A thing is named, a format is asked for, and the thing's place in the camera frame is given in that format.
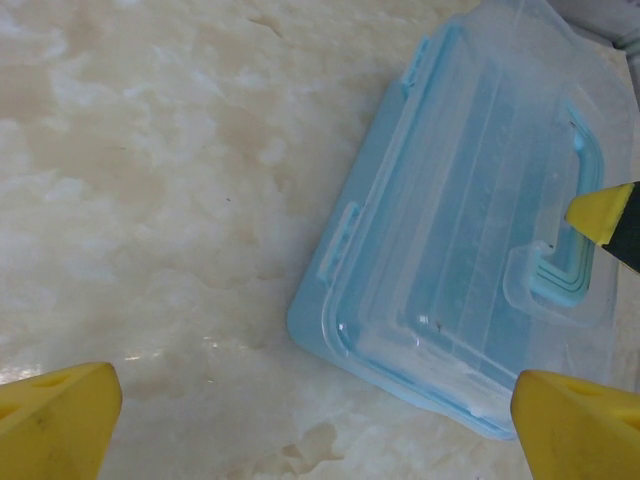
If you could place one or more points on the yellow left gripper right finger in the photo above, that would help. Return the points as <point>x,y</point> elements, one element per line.
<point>580,435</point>

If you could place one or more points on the clear plastic tool box lid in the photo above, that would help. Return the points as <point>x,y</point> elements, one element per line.
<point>450,200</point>

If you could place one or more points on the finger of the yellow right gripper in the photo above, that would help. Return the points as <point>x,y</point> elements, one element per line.
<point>610,220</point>

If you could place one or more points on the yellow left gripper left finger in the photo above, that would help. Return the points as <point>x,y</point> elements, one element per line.
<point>50,430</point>

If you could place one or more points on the blue plastic tool box base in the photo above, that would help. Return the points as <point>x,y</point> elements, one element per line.
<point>310,320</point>

